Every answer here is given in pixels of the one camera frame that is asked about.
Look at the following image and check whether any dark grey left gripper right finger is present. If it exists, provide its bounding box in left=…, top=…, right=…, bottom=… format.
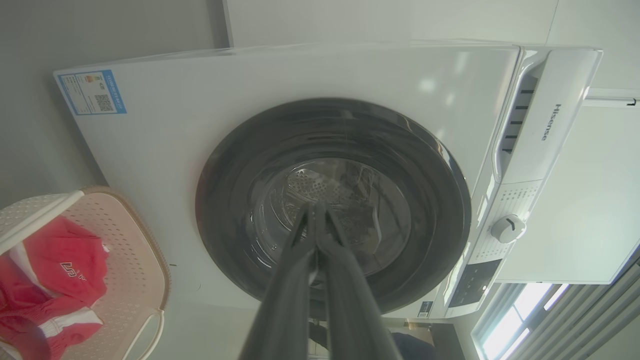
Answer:
left=315, top=203, right=404, bottom=360

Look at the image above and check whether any red and white garment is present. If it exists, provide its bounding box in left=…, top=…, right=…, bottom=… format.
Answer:
left=0, top=215, right=110, bottom=360

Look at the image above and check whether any white front-load washing machine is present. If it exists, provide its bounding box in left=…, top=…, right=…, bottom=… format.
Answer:
left=52, top=40, right=604, bottom=321

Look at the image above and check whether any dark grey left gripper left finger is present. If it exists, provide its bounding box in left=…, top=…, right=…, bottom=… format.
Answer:
left=240, top=204, right=317, bottom=360

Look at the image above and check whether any white washing machine dial knob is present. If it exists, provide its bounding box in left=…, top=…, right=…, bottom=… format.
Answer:
left=490, top=214, right=527, bottom=245

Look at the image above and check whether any white detergent drawer with logo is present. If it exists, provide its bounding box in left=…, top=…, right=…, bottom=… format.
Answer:
left=492, top=47, right=604, bottom=186

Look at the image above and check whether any dark round washing machine door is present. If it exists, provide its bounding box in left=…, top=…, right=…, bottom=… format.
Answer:
left=195, top=97, right=472, bottom=316

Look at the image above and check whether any bright window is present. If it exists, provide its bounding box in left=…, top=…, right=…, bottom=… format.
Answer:
left=472, top=282, right=571, bottom=360

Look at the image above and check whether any white flat wall panel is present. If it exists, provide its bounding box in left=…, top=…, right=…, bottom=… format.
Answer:
left=495, top=89, right=640, bottom=285

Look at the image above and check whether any black washing machine display panel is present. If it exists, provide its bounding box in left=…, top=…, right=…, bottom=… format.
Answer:
left=448, top=258, right=504, bottom=309

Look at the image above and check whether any grey vertical curtain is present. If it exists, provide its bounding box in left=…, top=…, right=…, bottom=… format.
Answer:
left=505, top=245, right=640, bottom=360

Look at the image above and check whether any beige perforated plastic laundry basket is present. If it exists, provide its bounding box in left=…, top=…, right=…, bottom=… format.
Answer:
left=0, top=186, right=171, bottom=360

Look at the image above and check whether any blue energy label sticker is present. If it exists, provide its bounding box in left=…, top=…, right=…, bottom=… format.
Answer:
left=56, top=69, right=128, bottom=117

